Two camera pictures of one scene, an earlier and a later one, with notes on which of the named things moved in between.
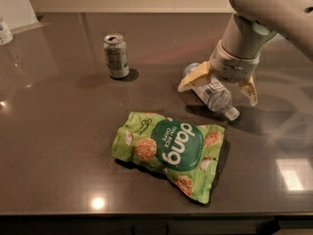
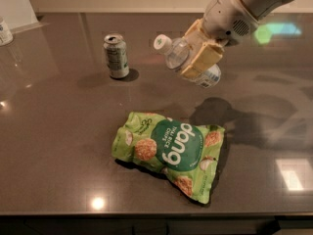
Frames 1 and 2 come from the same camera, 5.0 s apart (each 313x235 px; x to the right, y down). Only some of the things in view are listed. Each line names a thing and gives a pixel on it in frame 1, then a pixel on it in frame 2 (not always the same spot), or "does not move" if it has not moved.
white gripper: x=232 y=67 to x=225 y=20
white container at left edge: x=6 y=35 does not move
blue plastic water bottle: x=217 y=98 to x=177 y=53
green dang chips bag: x=188 y=154 does not move
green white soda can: x=116 y=56 does not move
